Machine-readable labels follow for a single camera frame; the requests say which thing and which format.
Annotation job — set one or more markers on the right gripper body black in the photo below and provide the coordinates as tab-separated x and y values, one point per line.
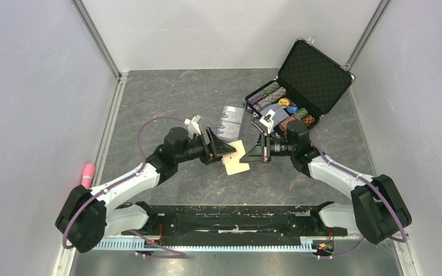
267	148

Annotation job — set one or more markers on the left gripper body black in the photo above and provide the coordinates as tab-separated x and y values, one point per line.
206	152

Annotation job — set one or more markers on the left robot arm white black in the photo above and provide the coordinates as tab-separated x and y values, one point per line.
90	214

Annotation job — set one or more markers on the white toothed cable rail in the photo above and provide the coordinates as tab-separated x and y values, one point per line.
138	244

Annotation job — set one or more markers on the clear sleeve with credit cards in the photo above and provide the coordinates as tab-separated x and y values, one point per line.
230	123

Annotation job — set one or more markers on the purple green poker chip row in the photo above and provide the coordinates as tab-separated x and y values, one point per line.
263	93

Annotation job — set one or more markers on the pink cylindrical object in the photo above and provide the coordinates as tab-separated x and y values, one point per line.
88	174

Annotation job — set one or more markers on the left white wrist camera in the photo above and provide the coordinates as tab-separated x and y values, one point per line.
192	125

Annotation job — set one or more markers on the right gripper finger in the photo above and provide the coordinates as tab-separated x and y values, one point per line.
257	147
253	156

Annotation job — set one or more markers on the blue playing card deck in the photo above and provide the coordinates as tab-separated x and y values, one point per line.
280	113

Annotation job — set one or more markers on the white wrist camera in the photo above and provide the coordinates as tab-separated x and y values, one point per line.
266	124
192	125

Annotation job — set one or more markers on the yellow dealer button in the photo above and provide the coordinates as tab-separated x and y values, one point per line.
284	102

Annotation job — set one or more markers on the black poker chip case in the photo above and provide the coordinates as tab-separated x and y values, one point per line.
314	84

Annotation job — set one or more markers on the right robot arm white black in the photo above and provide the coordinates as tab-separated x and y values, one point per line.
377	210

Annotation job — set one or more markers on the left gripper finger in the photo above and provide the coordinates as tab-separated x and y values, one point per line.
217	144
228	155

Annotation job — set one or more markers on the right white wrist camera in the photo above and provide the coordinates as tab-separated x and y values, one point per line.
266	124

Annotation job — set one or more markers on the pink brown poker chip row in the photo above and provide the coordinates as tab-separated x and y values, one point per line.
270	99

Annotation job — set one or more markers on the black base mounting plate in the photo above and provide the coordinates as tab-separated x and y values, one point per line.
235	225

